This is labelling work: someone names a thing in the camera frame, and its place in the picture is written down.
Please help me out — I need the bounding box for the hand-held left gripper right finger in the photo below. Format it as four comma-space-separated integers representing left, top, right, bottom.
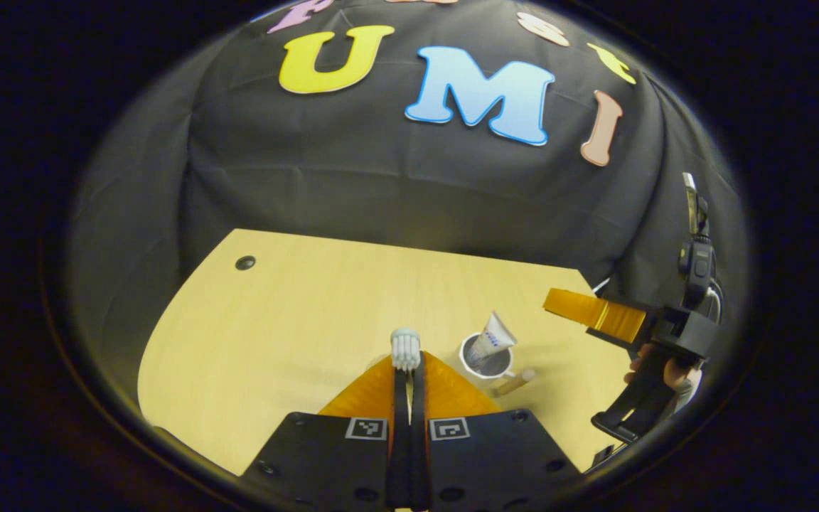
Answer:
410, 352, 584, 511

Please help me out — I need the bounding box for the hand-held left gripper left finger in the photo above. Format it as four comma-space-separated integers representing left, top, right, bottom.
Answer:
239, 354, 411, 511

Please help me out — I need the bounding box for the white cup with wooden handle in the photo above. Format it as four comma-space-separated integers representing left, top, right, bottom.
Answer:
459, 333, 537, 398

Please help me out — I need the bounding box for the white toothbrush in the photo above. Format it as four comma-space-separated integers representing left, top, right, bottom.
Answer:
390, 328, 422, 427

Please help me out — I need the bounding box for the white toothpaste tube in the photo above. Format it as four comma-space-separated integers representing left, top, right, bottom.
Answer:
468, 311, 517, 369

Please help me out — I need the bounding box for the black backdrop cloth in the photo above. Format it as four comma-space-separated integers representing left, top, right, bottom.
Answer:
68, 0, 748, 427

